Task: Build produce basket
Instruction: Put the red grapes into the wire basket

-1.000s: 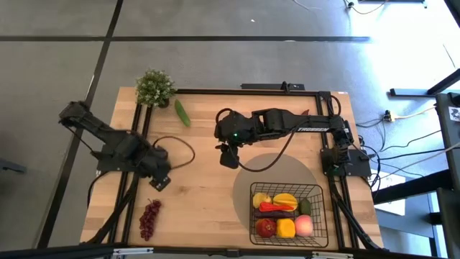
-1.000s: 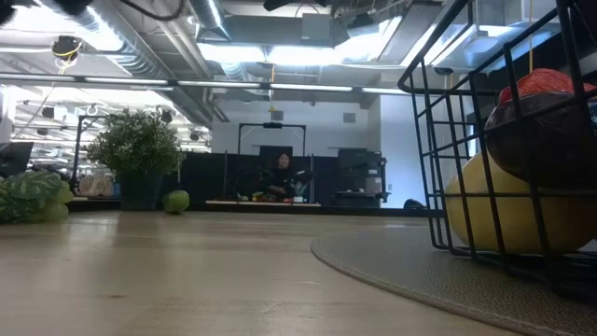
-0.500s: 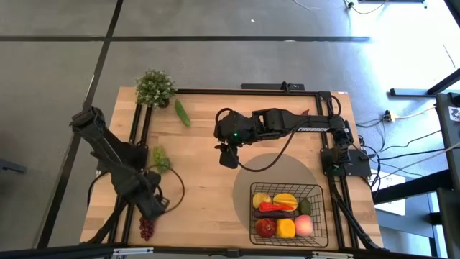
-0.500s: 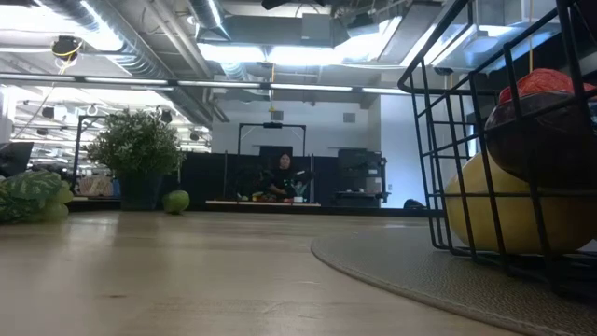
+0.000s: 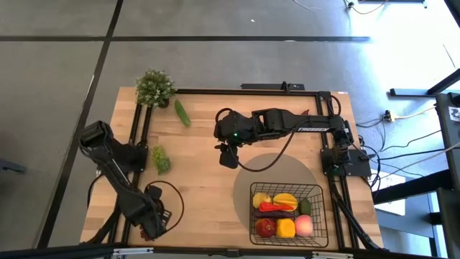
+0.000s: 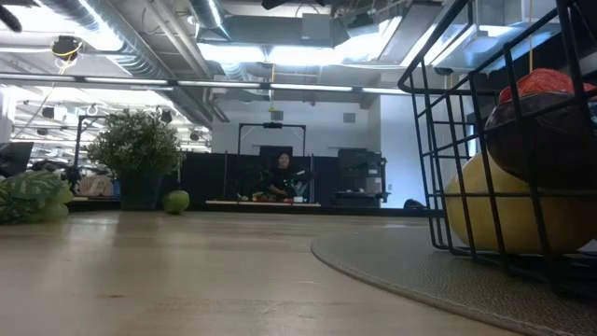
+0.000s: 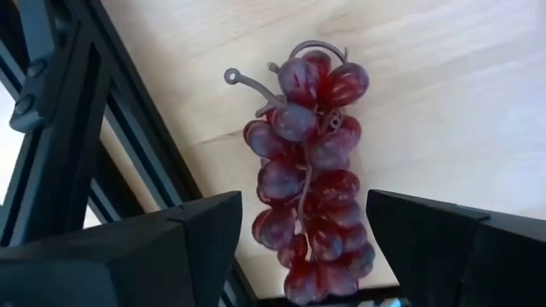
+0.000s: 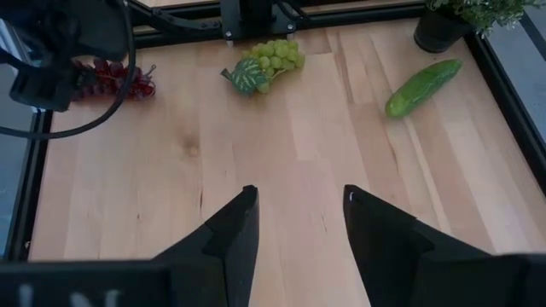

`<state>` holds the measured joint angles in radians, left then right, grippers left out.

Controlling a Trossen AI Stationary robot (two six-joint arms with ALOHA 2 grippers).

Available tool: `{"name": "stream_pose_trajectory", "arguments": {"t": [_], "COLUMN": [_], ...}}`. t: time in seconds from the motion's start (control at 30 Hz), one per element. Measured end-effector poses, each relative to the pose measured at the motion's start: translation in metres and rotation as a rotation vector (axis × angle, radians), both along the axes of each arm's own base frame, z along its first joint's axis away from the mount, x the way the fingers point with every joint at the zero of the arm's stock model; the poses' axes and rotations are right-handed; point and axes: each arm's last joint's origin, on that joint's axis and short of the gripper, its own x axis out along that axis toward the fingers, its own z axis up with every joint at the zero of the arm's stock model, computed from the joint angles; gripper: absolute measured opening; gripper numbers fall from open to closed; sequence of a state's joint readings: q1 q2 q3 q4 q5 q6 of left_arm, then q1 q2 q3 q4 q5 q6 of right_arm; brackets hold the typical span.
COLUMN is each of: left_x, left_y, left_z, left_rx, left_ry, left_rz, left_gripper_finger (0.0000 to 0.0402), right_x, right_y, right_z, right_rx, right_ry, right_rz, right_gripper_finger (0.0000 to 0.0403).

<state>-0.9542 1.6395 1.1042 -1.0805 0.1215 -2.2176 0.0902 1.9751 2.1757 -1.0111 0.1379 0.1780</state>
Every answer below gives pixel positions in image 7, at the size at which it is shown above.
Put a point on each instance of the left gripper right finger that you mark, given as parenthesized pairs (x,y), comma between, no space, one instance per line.
(460,260)

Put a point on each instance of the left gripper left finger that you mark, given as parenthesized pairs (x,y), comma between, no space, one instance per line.
(128,264)

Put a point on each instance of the red grape bunch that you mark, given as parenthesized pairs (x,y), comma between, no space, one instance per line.
(315,170)

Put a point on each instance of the black aluminium table frame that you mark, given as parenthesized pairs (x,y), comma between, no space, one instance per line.
(64,149)

